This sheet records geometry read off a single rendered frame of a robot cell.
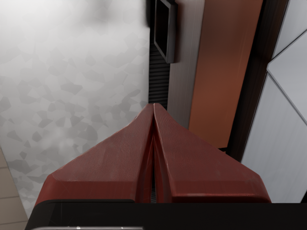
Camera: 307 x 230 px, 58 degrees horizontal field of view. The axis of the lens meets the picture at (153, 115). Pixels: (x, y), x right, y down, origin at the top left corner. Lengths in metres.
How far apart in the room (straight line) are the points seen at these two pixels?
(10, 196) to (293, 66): 1.46
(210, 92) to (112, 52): 0.16
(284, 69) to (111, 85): 0.22
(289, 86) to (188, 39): 0.08
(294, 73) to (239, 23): 0.05
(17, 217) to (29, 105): 1.34
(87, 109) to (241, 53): 0.23
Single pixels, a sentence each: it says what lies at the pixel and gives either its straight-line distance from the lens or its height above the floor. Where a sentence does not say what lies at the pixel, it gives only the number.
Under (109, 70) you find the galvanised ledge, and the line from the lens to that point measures 0.35.
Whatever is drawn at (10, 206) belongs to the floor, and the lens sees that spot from 1.61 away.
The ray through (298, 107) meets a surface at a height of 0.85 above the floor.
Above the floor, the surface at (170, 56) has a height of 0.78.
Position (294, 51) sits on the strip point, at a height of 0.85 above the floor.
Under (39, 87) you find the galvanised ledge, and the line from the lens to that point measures 0.36.
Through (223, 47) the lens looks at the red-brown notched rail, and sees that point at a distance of 0.20.
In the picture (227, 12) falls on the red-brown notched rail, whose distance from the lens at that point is 0.19.
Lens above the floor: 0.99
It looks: 52 degrees down
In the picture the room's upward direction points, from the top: 158 degrees clockwise
